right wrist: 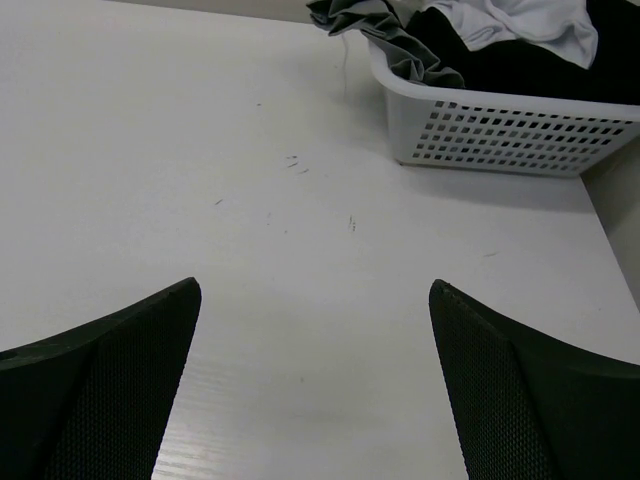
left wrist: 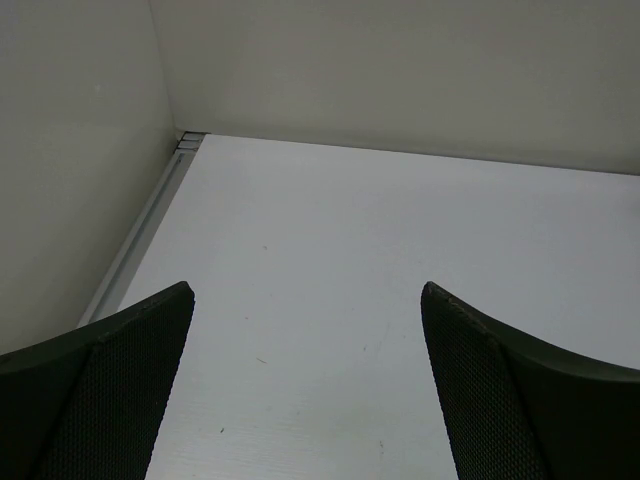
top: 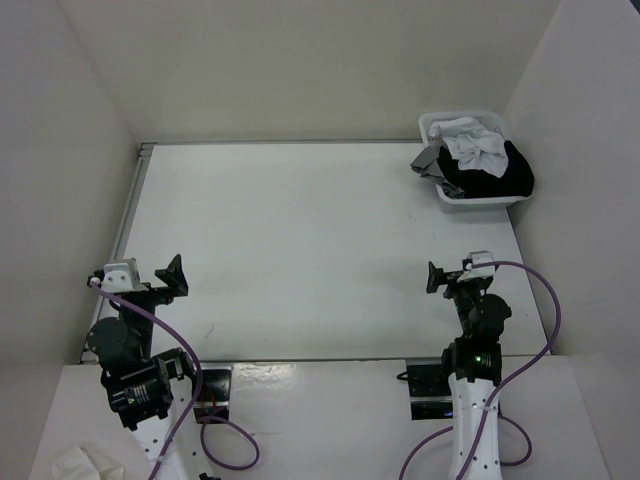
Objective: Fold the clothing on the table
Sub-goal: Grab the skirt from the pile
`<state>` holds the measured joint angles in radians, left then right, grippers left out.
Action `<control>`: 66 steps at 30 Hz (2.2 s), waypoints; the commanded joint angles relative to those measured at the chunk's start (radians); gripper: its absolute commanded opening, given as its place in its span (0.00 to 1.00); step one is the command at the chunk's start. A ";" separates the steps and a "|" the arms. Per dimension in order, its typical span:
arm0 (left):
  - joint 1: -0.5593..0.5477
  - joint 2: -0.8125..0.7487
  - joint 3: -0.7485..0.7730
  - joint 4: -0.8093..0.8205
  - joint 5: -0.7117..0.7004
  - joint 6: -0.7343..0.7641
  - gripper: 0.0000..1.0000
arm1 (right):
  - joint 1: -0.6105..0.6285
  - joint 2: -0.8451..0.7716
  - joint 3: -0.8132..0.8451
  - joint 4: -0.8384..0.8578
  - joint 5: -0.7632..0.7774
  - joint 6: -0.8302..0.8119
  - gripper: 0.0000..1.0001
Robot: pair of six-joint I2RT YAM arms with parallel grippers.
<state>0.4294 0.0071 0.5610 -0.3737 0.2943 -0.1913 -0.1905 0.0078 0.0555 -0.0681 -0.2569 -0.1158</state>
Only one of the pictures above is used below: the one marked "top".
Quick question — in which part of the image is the black skirt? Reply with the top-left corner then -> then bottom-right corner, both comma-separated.
437,140 -> 535,199

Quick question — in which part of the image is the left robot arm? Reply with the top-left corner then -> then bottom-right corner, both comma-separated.
86,255 -> 214,479

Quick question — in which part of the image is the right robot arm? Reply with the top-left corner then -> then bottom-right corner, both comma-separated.
426,251 -> 512,479

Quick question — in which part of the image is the white plastic laundry basket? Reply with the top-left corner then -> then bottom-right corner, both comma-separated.
418,110 -> 532,213

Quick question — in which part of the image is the grey skirt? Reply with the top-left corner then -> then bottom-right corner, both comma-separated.
410,146 -> 464,199

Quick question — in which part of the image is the white skirt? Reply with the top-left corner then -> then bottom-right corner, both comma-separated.
428,117 -> 509,178

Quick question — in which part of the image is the white crumpled cloth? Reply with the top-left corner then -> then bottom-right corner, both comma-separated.
51,445 -> 125,480

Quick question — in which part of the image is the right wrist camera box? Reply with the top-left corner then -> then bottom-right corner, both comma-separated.
460,250 -> 496,281

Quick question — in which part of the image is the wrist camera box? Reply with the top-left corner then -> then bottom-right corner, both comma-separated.
460,250 -> 496,281
88,259 -> 141,294

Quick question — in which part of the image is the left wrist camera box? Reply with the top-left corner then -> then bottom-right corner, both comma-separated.
88,259 -> 141,294

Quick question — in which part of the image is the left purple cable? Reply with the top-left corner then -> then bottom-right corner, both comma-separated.
92,279 -> 261,480

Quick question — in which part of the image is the purple cable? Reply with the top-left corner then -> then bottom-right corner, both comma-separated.
398,259 -> 562,480
92,279 -> 261,480

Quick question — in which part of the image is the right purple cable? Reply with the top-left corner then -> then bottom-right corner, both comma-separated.
398,259 -> 562,480

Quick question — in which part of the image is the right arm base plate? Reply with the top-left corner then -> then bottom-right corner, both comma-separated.
396,358 -> 453,421

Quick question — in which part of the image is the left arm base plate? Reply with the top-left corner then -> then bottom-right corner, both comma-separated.
193,365 -> 232,425

